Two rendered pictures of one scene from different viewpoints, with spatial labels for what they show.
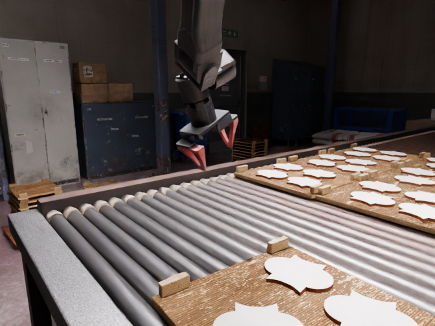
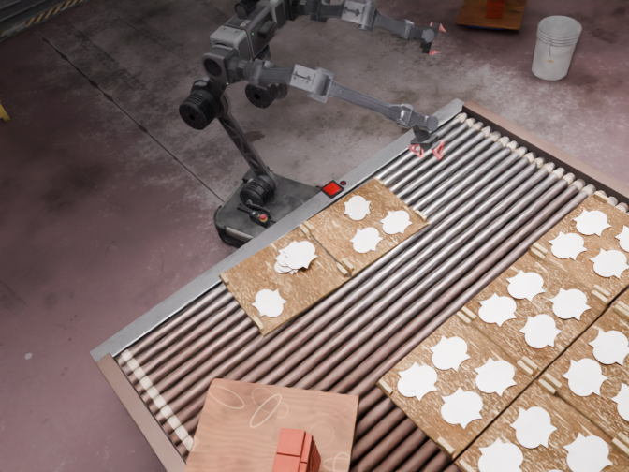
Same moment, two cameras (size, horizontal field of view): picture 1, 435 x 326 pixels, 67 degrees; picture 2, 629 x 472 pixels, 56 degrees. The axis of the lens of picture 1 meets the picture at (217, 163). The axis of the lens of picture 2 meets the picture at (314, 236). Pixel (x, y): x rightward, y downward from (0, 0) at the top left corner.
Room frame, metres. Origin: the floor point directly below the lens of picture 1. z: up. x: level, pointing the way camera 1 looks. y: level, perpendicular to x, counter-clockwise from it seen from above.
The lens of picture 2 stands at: (0.43, -1.75, 2.85)
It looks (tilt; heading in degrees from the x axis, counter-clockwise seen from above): 51 degrees down; 97
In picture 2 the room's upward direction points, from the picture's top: 9 degrees counter-clockwise
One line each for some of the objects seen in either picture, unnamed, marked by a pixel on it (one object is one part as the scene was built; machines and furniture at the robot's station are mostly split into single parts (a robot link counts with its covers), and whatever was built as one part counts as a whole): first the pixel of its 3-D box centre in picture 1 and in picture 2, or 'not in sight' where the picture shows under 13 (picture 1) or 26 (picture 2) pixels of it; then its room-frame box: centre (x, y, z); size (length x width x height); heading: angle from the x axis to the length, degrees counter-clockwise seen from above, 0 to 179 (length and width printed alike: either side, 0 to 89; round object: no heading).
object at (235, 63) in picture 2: not in sight; (240, 67); (-0.01, 0.30, 1.45); 0.09 x 0.08 x 0.12; 60
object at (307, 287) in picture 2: not in sight; (284, 277); (0.11, -0.39, 0.93); 0.41 x 0.35 x 0.02; 35
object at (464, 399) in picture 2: not in sight; (454, 378); (0.72, -0.87, 0.94); 0.41 x 0.35 x 0.04; 40
